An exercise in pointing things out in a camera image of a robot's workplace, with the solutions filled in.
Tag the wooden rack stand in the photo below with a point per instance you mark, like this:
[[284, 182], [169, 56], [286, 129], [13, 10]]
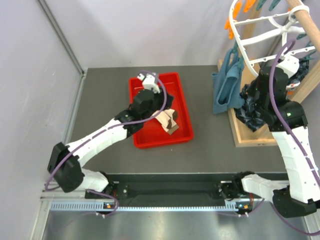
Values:
[[242, 135]]

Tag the white clip hanger frame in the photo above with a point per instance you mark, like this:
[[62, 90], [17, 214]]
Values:
[[297, 20]]

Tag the aluminium rail front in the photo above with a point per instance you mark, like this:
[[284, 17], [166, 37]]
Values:
[[181, 202]]

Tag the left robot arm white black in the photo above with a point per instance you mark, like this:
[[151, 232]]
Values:
[[66, 164]]

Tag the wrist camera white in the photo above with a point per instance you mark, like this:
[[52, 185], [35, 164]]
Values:
[[149, 81], [289, 64]]

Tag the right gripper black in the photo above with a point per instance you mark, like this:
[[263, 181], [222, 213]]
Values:
[[254, 82]]

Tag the pink brown patterned sock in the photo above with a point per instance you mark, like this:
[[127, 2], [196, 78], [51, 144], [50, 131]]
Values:
[[167, 119]]

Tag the teal clothes peg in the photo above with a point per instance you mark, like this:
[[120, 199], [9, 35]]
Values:
[[273, 4]]

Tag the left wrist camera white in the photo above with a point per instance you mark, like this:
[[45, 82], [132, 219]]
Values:
[[149, 81]]

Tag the dark patterned sock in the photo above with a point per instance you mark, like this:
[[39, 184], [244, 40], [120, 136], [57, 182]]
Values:
[[247, 113]]

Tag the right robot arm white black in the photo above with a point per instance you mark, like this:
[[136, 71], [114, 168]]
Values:
[[287, 122]]

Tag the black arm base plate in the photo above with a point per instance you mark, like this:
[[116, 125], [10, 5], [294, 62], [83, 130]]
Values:
[[216, 186]]

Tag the blue sock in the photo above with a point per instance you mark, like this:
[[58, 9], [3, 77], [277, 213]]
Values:
[[227, 82]]

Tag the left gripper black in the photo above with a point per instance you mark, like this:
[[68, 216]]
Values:
[[169, 99]]

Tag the red plastic tray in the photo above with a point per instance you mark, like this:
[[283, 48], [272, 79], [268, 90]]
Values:
[[152, 134]]

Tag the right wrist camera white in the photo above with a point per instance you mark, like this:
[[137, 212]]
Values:
[[289, 64]]

